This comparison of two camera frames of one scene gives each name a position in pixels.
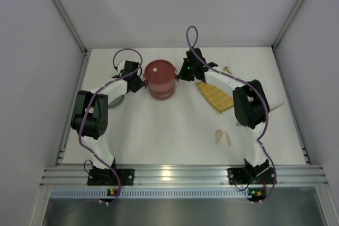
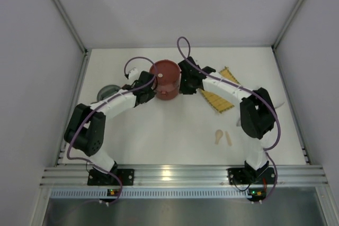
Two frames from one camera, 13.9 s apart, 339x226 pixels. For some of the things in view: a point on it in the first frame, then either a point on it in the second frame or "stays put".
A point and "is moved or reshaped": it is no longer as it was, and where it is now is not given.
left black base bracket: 107,177 stays put
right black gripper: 184,70 to 184,78
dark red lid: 159,71 is moved or reshaped
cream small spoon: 219,134 stays put
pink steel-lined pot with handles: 160,76 is moved or reshaped
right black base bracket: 237,175 stays put
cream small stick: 228,138 stays put
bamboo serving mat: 221,100 stays put
